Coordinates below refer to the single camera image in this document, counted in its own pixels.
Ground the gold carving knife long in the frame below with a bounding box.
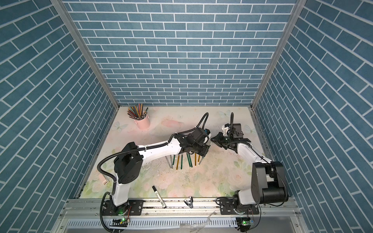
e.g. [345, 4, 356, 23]
[176, 155, 180, 170]

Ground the aluminium corner frame post right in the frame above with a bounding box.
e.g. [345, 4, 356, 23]
[251, 0, 307, 109]

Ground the black binder clip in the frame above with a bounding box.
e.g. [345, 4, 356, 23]
[184, 196, 193, 209]

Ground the coloured pencils bundle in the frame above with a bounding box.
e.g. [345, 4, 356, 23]
[127, 103, 148, 120]

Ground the aluminium corner frame post left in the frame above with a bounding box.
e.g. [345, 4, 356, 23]
[51, 0, 120, 110]

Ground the pink metal pencil cup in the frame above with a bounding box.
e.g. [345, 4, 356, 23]
[134, 115, 151, 130]

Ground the aluminium front rail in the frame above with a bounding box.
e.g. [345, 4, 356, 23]
[52, 198, 308, 233]

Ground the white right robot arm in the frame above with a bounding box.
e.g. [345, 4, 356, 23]
[211, 123, 289, 206]

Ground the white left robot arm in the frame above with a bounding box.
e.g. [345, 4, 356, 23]
[111, 128, 211, 206]

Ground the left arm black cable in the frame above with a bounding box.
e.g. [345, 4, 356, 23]
[97, 112, 210, 233]

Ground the black marker pen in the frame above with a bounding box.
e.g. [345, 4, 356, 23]
[152, 185, 167, 209]

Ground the aluminium corner frame post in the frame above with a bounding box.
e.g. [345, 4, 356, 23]
[251, 0, 307, 109]
[51, 0, 120, 110]

